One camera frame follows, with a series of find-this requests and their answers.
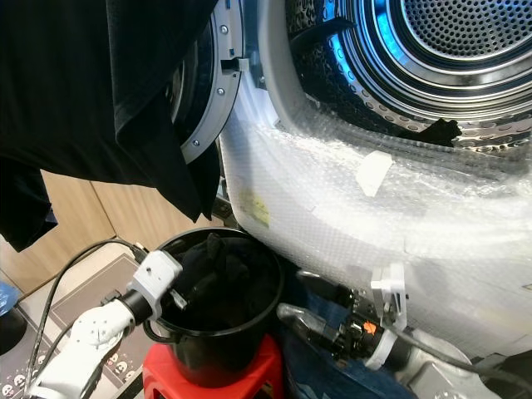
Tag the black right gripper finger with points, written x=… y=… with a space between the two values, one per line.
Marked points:
x=320 y=287
x=303 y=321

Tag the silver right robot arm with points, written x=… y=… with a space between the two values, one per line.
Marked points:
x=449 y=376

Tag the white bubble-wrapped washing machine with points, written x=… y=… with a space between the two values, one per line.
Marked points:
x=382 y=233

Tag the silver round washer door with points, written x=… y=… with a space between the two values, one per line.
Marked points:
x=220 y=91

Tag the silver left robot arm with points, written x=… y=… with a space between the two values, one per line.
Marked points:
x=83 y=341

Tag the black clothes pile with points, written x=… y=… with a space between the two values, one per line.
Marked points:
x=224 y=283

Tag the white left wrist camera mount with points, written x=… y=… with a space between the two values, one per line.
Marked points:
x=156 y=278

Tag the black plastic bucket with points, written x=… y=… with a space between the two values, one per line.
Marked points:
x=216 y=357

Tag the black bin with blue bag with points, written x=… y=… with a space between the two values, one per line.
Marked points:
x=10 y=329

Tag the small black cloth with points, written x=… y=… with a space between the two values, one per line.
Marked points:
x=440 y=132

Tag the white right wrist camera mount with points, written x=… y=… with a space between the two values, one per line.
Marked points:
x=389 y=291

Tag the white paper label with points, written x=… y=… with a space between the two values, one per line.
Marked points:
x=374 y=172

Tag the grey patterned floor mat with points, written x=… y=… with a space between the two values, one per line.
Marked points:
x=100 y=284

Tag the black hanging garment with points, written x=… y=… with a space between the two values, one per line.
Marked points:
x=83 y=75

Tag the perforated steel washer drum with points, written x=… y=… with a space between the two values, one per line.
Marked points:
x=449 y=50

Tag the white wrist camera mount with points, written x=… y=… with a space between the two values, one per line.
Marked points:
x=389 y=291
x=156 y=278

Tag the light wooden cabinet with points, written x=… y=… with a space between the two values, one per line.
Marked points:
x=125 y=204

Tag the yellow warning sticker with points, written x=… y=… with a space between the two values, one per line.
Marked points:
x=254 y=208

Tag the red plastic stool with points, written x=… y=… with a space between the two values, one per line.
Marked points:
x=266 y=376

